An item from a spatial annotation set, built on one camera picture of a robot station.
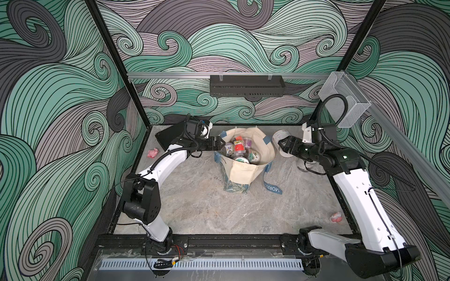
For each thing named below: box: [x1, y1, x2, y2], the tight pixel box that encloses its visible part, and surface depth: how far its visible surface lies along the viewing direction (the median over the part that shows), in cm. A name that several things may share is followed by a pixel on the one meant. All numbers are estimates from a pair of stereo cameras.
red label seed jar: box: [233, 135, 246, 155], surface depth 91 cm
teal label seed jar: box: [234, 156, 250, 164], surface depth 81 cm
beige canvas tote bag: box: [214, 127, 284, 195], surface depth 87 cm
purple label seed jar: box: [243, 136, 253, 149], surface depth 100 cm
